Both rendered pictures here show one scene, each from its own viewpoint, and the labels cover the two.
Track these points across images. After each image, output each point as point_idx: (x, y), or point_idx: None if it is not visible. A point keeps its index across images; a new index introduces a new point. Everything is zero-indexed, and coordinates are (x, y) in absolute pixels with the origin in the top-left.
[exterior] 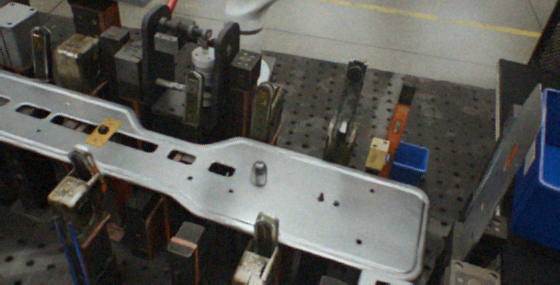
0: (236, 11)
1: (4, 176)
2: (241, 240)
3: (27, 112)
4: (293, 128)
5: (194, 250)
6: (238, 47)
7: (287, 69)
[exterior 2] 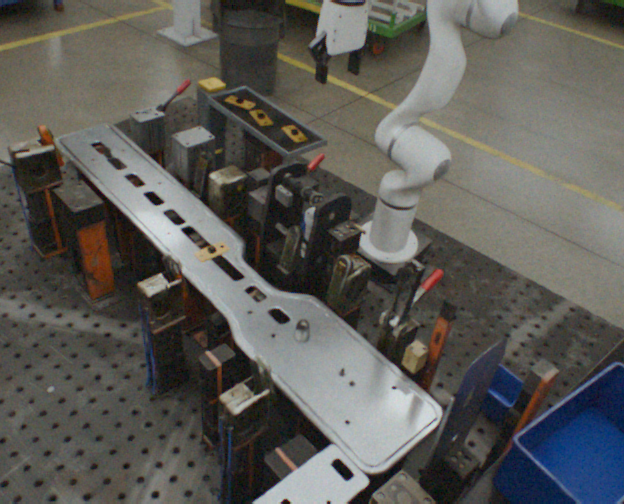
0: (388, 184)
1: (147, 261)
2: None
3: (171, 216)
4: (413, 314)
5: (217, 367)
6: (347, 218)
7: (446, 255)
